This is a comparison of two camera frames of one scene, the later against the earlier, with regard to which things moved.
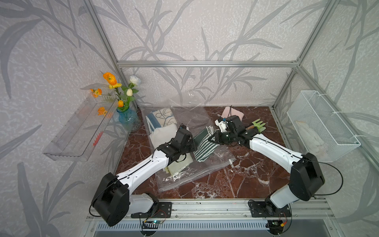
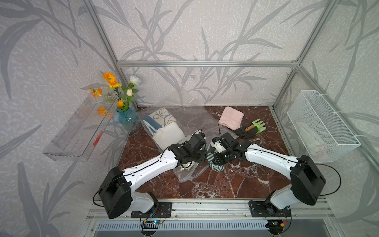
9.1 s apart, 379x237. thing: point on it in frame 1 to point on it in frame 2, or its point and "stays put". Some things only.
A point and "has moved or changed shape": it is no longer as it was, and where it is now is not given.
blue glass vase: (129, 118) stays put
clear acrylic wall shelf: (78, 138) stays put
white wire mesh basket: (323, 134) stays put
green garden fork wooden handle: (257, 124) stays put
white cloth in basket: (314, 141) stays put
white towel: (163, 135) has moved or changed shape
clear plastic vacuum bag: (162, 123) has moved or changed shape
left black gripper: (191, 141) to (204, 155)
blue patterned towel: (160, 118) stays put
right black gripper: (217, 137) to (218, 160)
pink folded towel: (234, 112) stays put
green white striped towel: (204, 147) has moved or changed shape
